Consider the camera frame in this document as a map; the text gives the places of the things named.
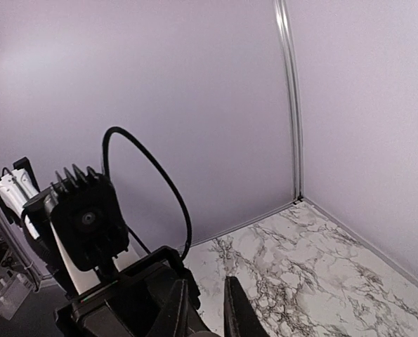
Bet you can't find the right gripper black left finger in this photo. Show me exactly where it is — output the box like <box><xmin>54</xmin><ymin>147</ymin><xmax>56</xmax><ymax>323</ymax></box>
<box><xmin>138</xmin><ymin>279</ymin><xmax>188</xmax><ymax>336</ymax></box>

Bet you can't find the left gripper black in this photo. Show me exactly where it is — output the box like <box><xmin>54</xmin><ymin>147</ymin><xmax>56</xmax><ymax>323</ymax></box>
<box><xmin>54</xmin><ymin>246</ymin><xmax>201</xmax><ymax>336</ymax></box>

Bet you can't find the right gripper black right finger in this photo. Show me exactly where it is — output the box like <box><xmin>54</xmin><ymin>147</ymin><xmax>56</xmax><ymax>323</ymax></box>
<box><xmin>223</xmin><ymin>277</ymin><xmax>265</xmax><ymax>337</ymax></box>

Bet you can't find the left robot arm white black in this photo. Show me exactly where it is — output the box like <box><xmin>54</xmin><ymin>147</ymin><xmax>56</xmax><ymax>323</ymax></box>
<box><xmin>0</xmin><ymin>159</ymin><xmax>206</xmax><ymax>336</ymax></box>

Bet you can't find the clear acrylic polish organizer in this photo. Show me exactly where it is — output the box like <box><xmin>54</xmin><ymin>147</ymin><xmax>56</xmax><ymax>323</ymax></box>
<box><xmin>0</xmin><ymin>266</ymin><xmax>33</xmax><ymax>320</ymax></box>

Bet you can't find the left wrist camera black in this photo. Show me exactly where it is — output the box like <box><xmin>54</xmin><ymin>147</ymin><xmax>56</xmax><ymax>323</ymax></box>
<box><xmin>44</xmin><ymin>164</ymin><xmax>129</xmax><ymax>272</ymax></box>

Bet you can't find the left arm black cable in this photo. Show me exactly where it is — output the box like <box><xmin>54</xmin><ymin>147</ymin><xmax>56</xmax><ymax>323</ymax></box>
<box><xmin>101</xmin><ymin>126</ymin><xmax>192</xmax><ymax>263</ymax></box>

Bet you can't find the left aluminium corner post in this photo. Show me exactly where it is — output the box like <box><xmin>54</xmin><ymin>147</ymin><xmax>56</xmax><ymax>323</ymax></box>
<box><xmin>274</xmin><ymin>1</ymin><xmax>304</xmax><ymax>201</ymax></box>

